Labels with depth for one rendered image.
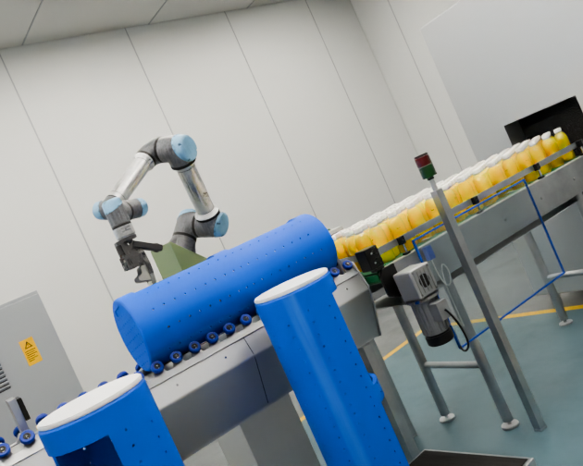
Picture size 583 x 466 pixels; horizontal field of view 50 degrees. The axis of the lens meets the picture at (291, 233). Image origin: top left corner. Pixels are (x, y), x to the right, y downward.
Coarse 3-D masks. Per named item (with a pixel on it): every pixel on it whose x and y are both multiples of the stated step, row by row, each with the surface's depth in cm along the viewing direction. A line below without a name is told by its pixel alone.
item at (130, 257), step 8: (120, 240) 229; (128, 240) 231; (120, 248) 230; (128, 248) 231; (136, 248) 232; (120, 256) 229; (128, 256) 228; (136, 256) 230; (128, 264) 227; (136, 264) 229
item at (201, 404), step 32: (352, 288) 255; (256, 320) 244; (352, 320) 254; (224, 352) 224; (256, 352) 228; (160, 384) 211; (192, 384) 215; (224, 384) 221; (256, 384) 230; (288, 384) 239; (192, 416) 215; (224, 416) 223; (192, 448) 217
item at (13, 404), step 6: (6, 402) 199; (12, 402) 195; (18, 402) 196; (12, 408) 194; (18, 408) 195; (24, 408) 197; (12, 414) 199; (18, 414) 195; (24, 414) 196; (18, 420) 195; (24, 420) 195; (18, 426) 200; (24, 426) 195
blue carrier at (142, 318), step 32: (288, 224) 254; (320, 224) 255; (224, 256) 236; (256, 256) 237; (288, 256) 242; (320, 256) 250; (160, 288) 220; (192, 288) 222; (224, 288) 227; (256, 288) 234; (128, 320) 216; (160, 320) 213; (192, 320) 219; (224, 320) 228; (160, 352) 214
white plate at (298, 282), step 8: (312, 272) 220; (320, 272) 209; (288, 280) 227; (296, 280) 216; (304, 280) 205; (312, 280) 203; (272, 288) 223; (280, 288) 212; (288, 288) 203; (296, 288) 201; (264, 296) 212; (272, 296) 203; (280, 296) 202
